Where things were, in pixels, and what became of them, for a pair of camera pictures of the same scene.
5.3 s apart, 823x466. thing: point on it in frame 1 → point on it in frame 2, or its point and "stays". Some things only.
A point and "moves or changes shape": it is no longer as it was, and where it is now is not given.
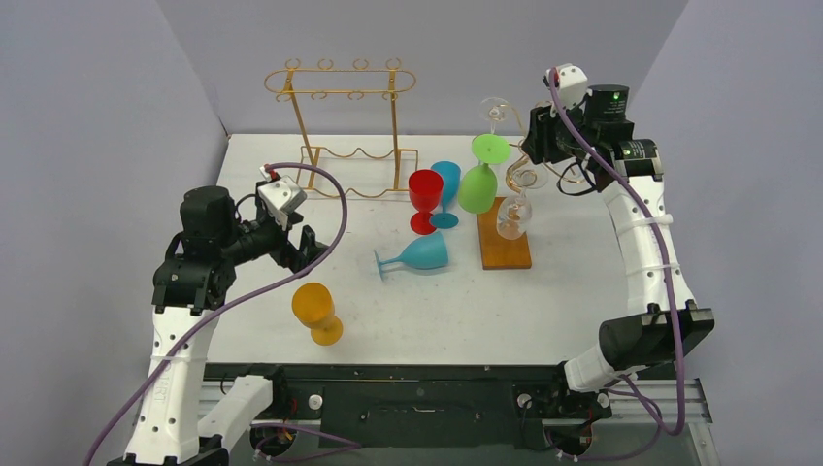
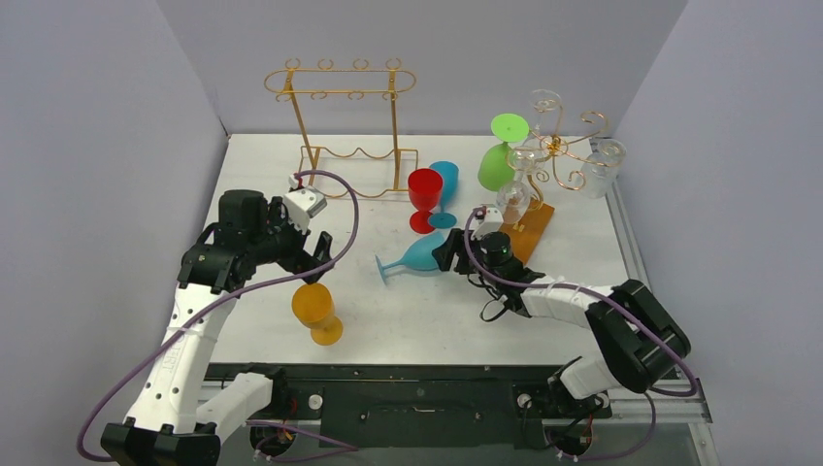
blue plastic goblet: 450,172 stays
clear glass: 515,213 moves or changes shape
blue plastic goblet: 430,251 stays
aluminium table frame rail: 627,403 stays
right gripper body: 539,136 → 460,250
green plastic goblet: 477,186 → 497,164
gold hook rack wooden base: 497,251 → 524,230
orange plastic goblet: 313,307 stays
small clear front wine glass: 494,110 moves or changes shape
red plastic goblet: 425,187 stays
